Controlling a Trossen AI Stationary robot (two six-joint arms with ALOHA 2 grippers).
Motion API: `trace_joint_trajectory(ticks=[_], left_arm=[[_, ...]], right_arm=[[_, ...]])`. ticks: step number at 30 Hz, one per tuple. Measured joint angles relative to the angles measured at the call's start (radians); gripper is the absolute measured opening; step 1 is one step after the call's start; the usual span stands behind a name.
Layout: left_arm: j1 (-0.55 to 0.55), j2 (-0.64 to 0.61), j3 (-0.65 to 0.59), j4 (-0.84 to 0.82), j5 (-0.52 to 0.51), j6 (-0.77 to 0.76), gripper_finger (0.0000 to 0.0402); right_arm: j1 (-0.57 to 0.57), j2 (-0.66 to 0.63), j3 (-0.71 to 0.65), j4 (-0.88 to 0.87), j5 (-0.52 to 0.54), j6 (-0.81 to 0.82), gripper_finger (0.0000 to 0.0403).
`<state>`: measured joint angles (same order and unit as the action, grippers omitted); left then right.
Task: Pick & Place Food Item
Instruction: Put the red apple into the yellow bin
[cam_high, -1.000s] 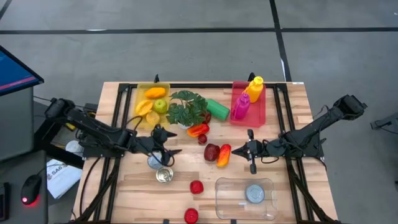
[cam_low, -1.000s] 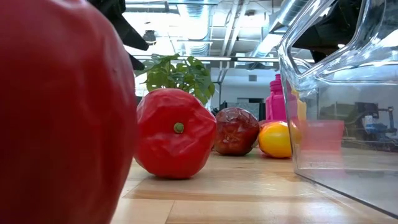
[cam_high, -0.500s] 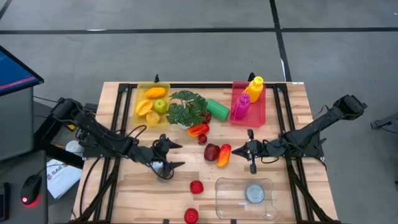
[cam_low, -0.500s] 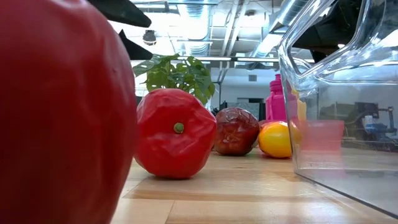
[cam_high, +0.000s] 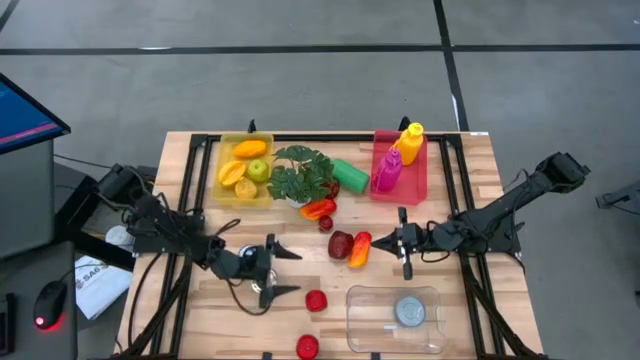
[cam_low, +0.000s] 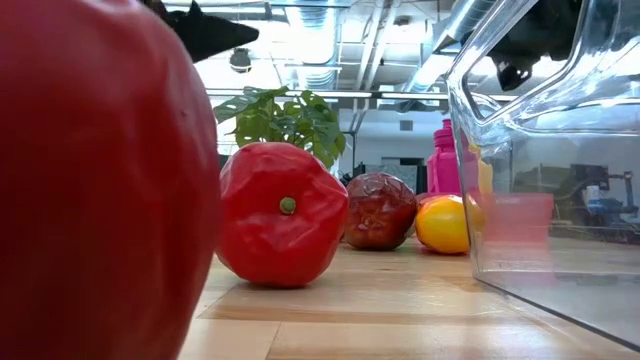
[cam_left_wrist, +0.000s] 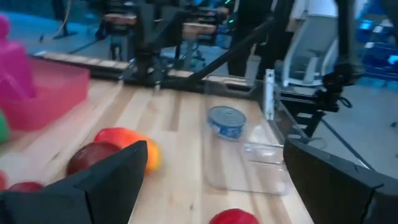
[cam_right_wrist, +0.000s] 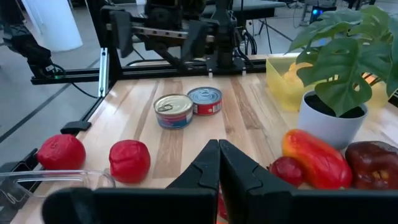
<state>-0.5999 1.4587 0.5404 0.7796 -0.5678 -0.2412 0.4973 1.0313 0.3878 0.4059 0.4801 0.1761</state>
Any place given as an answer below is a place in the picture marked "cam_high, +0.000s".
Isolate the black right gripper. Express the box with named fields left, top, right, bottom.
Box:
left=370, top=206, right=427, bottom=281

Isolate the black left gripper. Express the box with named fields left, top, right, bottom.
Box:
left=207, top=233, right=304, bottom=309

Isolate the red orange toy fruit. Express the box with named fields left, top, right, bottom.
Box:
left=348, top=230, right=373, bottom=270

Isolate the small red apple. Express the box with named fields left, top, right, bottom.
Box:
left=304, top=289, right=329, bottom=314

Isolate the dark red toy pear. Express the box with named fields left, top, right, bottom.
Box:
left=327, top=230, right=355, bottom=261

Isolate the silver tin can blue label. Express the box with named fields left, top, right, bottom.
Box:
left=393, top=294, right=428, bottom=329

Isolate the pink plastic bottle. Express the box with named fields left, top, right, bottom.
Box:
left=372, top=149, right=404, bottom=194

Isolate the red orange toy pepper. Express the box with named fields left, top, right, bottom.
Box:
left=299, top=198, right=338, bottom=222

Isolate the clear plastic tray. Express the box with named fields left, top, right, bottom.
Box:
left=345, top=284, right=447, bottom=355

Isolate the green plastic bottle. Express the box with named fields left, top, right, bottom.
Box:
left=330, top=158, right=372, bottom=195

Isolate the yellow toy lemon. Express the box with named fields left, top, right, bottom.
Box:
left=233, top=177, right=259, bottom=200

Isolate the artificial green potted plant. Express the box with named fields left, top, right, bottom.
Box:
left=266, top=145, right=336, bottom=209

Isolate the yellow plastic bottle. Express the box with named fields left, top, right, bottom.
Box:
left=391, top=122, right=425, bottom=166

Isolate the green toy apple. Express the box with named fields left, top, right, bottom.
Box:
left=247, top=158, right=271, bottom=184

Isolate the yellow toy starfruit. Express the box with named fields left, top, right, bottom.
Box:
left=218, top=159, right=247, bottom=189

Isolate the orange toy mango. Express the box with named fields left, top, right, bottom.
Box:
left=232, top=139, right=268, bottom=160

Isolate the red translucent plastic tray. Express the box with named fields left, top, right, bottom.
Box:
left=369, top=129, right=430, bottom=206

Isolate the red toy tomato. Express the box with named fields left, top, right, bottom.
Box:
left=295, top=334, right=321, bottom=360

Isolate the yellow translucent plastic tray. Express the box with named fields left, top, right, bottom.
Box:
left=213, top=132, right=275, bottom=209

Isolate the white cup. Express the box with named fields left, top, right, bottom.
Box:
left=104, top=225, right=136, bottom=249

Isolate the white paper booklet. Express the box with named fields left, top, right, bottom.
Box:
left=74, top=254, right=134, bottom=321

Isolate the black computer mouse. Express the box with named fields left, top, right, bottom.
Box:
left=32, top=279, right=69, bottom=331

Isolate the dark grey side desk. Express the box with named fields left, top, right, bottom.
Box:
left=0, top=240, right=79, bottom=360

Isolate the grey cabinet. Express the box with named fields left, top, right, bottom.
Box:
left=0, top=139, right=56, bottom=261

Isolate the computer monitor blue screen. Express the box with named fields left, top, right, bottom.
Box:
left=0, top=72, right=72, bottom=156

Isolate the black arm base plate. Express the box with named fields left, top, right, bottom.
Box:
left=448, top=213, right=522, bottom=255
left=132, top=219, right=205, bottom=255

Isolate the black metal table frame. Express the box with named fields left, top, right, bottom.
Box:
left=119, top=132, right=549, bottom=360

